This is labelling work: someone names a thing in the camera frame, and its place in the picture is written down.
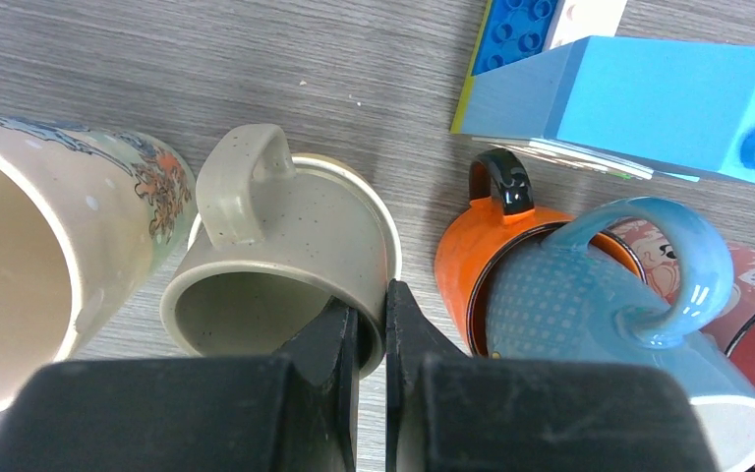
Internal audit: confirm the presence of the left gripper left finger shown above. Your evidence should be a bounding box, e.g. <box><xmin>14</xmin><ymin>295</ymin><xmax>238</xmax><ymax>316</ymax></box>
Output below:
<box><xmin>0</xmin><ymin>299</ymin><xmax>360</xmax><ymax>471</ymax></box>

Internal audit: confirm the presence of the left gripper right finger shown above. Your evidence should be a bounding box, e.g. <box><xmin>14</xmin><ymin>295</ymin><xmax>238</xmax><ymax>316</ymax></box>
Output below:
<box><xmin>385</xmin><ymin>280</ymin><xmax>716</xmax><ymax>471</ymax></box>

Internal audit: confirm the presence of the blue mug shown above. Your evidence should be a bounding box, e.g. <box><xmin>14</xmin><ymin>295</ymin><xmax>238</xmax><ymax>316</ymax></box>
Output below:
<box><xmin>485</xmin><ymin>197</ymin><xmax>755</xmax><ymax>471</ymax></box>

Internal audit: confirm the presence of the small beige cup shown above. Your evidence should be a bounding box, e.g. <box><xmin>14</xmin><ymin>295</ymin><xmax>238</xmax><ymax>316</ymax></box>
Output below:
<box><xmin>159</xmin><ymin>124</ymin><xmax>402</xmax><ymax>377</ymax></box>

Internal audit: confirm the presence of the orange mug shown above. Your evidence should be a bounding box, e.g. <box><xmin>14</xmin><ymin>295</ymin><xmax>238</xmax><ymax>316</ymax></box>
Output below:
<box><xmin>434</xmin><ymin>148</ymin><xmax>648</xmax><ymax>357</ymax></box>

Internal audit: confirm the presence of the yellow mug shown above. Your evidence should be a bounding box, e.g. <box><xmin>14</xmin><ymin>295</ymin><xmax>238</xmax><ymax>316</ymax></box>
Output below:
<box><xmin>188</xmin><ymin>154</ymin><xmax>402</xmax><ymax>307</ymax></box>

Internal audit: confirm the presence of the cream patterned mug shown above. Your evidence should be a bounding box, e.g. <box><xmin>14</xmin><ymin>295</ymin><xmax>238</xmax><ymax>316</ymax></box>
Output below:
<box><xmin>0</xmin><ymin>116</ymin><xmax>197</xmax><ymax>412</ymax></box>

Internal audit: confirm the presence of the blue white toy house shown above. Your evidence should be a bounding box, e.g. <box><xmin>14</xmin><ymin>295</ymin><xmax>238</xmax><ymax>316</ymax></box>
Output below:
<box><xmin>451</xmin><ymin>1</ymin><xmax>755</xmax><ymax>184</ymax></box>

